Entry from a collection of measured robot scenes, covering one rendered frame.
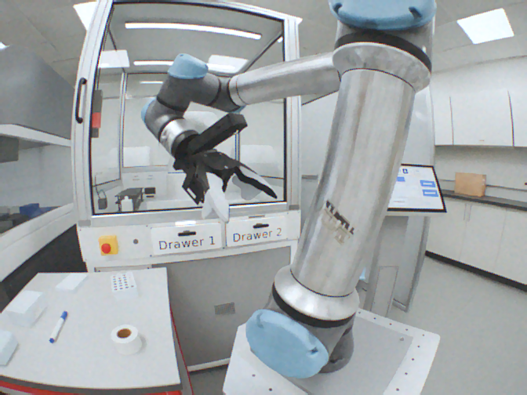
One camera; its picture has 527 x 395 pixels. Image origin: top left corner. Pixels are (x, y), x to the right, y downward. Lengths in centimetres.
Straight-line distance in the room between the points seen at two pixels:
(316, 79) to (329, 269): 31
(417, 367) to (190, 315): 95
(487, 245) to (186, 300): 297
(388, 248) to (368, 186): 112
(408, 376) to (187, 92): 74
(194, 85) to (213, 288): 87
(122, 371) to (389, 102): 63
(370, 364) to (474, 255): 270
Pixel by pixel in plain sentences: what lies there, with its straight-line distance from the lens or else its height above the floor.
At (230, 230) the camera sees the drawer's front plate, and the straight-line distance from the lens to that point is 96.
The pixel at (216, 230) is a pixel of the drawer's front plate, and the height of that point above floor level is 90.
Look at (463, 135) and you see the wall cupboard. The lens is 345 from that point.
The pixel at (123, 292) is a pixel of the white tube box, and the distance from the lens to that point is 78.
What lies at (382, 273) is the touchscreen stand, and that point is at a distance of 138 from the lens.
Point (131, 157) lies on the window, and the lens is 94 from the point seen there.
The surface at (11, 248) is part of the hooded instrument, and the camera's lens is 115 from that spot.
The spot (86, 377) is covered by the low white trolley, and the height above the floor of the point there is 76.
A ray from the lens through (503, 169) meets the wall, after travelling 364.
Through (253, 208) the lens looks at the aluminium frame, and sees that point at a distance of 99.
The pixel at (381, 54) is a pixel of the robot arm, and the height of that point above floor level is 127.
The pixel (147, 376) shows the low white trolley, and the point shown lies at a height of 76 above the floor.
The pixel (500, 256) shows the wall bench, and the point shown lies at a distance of 306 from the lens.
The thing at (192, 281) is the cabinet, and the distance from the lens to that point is 106.
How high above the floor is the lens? 117
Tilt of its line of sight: 8 degrees down
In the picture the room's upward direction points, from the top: straight up
